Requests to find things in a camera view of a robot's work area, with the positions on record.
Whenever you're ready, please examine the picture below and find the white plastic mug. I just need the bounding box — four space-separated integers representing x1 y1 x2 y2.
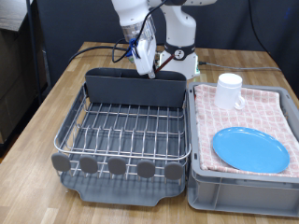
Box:
213 73 247 111

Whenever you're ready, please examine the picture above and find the black hanging cable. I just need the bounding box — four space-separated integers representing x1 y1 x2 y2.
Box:
248 0 281 71

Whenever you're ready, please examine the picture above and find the blue plastic plate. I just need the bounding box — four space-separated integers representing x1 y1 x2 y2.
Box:
212 126 291 175

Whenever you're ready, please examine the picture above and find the grey cable on table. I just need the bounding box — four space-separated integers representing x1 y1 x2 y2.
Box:
198 61 283 73

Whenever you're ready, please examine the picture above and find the black cable on robot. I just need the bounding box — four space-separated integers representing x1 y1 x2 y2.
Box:
111 0 169 63

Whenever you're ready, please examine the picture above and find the wrist camera on blue mount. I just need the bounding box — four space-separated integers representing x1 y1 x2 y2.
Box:
125 37 139 60

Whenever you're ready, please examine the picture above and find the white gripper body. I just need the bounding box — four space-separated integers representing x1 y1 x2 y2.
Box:
133 38 157 77

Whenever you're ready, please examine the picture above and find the brown cabinet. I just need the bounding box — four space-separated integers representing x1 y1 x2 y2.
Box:
0 0 50 147

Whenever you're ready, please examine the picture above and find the metal wire dish rack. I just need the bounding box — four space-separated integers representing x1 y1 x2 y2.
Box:
53 83 192 182

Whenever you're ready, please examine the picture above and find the grey plastic drain tray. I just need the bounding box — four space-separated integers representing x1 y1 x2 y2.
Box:
58 92 189 207

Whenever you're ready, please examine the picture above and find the pink checked cloth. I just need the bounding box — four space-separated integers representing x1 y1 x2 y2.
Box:
193 83 299 179

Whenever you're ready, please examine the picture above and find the dark grey utensil holder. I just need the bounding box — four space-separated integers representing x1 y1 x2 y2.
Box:
84 67 188 108

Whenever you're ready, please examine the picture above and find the black metal stand pole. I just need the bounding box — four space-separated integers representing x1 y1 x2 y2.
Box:
25 0 45 105

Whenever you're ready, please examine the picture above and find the black cable on table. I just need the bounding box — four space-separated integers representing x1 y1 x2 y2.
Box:
68 43 166 64

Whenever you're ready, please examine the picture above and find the grey plastic crate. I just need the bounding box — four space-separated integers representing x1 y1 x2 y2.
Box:
186 81 299 218

